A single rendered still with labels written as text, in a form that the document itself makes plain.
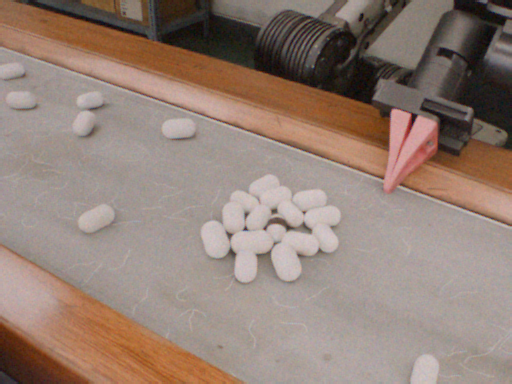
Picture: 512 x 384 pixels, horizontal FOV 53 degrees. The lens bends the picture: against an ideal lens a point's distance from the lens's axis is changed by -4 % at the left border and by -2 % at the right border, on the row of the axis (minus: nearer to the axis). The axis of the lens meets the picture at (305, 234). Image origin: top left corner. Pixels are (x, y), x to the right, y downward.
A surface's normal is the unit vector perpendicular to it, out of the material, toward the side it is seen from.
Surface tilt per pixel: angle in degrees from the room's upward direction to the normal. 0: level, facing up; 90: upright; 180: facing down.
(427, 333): 0
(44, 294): 0
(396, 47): 89
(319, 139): 45
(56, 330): 0
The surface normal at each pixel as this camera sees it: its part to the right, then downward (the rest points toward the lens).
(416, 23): -0.52, 0.52
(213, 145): 0.07, -0.77
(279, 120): -0.29, -0.16
